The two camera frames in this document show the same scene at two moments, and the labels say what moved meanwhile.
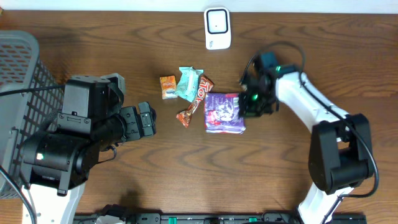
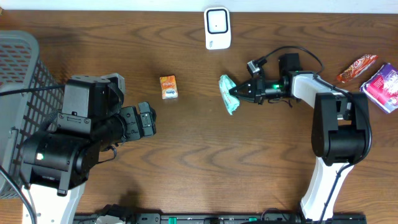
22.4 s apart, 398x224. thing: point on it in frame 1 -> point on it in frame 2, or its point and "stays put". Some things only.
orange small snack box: x=168 y=84 stays put
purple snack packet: x=222 y=114 -> x=382 y=88
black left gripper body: x=132 y=123 stays put
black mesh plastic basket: x=31 y=97 stays put
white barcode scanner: x=217 y=33 stays put
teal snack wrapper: x=188 y=83 -> x=231 y=103
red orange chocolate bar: x=205 y=86 -> x=356 y=66
